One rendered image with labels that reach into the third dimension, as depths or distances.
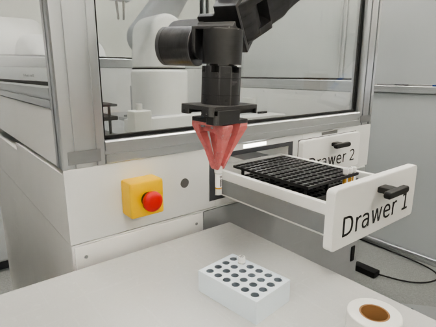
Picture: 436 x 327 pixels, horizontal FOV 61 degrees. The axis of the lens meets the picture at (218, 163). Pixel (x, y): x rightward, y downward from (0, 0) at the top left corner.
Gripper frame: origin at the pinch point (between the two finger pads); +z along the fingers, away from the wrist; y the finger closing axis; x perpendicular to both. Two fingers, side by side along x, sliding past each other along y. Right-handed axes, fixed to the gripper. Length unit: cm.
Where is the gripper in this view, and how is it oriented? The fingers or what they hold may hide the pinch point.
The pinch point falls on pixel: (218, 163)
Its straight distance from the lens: 56.8
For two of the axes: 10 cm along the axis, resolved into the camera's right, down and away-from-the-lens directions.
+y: -6.9, 1.5, -7.1
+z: -0.4, 9.7, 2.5
